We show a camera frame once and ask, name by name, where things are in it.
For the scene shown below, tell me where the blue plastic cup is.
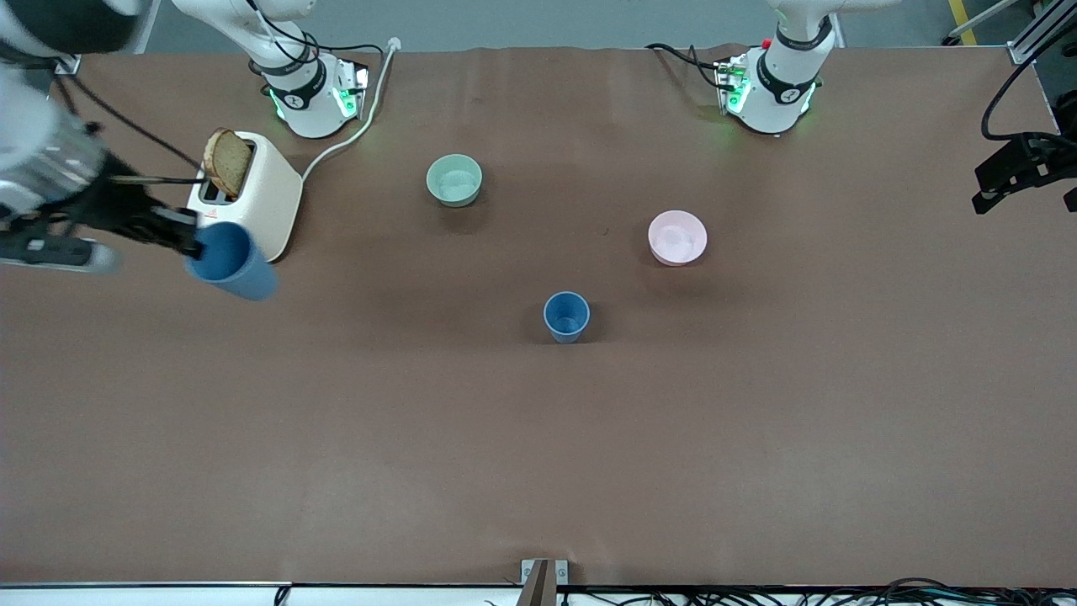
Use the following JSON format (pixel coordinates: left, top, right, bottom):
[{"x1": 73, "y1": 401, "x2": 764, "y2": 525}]
[
  {"x1": 543, "y1": 291, "x2": 592, "y2": 344},
  {"x1": 183, "y1": 221, "x2": 280, "y2": 302}
]

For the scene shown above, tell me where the brown bread slice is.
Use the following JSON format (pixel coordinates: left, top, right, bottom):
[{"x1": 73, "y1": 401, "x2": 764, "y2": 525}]
[{"x1": 203, "y1": 128, "x2": 253, "y2": 199}]

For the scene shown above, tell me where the white two-slot toaster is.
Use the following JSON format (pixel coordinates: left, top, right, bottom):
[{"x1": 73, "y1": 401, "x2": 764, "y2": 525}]
[{"x1": 185, "y1": 130, "x2": 304, "y2": 263}]

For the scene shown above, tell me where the green plastic cup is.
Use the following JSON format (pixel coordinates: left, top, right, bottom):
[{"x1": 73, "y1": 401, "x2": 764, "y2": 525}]
[{"x1": 425, "y1": 154, "x2": 485, "y2": 209}]

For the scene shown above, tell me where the aluminium frame profile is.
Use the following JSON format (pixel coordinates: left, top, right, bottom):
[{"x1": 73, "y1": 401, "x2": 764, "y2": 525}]
[{"x1": 1007, "y1": 0, "x2": 1077, "y2": 66}]

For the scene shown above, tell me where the white power cable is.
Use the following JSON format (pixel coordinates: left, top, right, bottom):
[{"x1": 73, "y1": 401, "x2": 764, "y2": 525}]
[{"x1": 300, "y1": 37, "x2": 401, "y2": 182}]

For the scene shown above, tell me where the black cable bundle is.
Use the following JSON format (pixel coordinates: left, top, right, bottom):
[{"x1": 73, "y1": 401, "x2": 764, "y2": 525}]
[{"x1": 555, "y1": 577, "x2": 1077, "y2": 606}]

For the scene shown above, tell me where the grey metal table bracket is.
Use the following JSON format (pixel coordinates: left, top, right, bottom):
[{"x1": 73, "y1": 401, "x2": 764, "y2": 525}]
[{"x1": 521, "y1": 559, "x2": 570, "y2": 606}]

